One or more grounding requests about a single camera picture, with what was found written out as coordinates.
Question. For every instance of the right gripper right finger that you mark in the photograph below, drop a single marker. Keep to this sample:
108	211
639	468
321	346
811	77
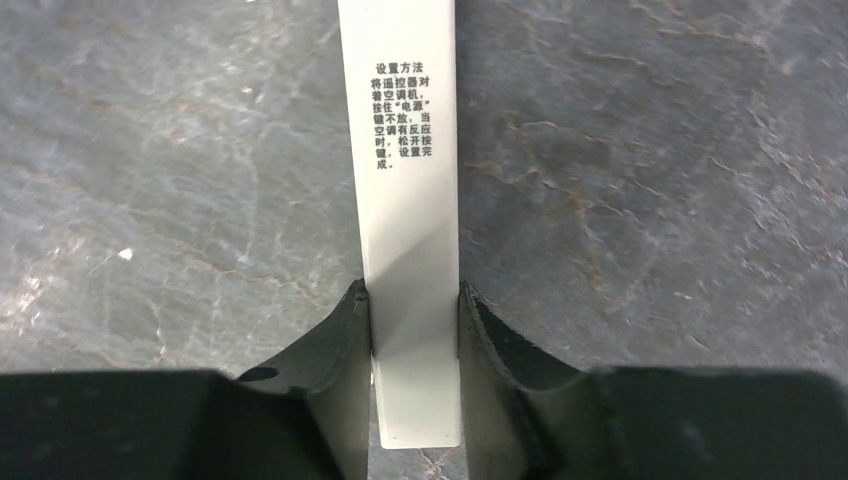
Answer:
506	383

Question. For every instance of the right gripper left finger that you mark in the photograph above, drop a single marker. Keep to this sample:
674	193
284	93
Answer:
329	368

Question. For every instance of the white remote control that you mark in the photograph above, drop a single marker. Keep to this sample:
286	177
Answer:
399	60

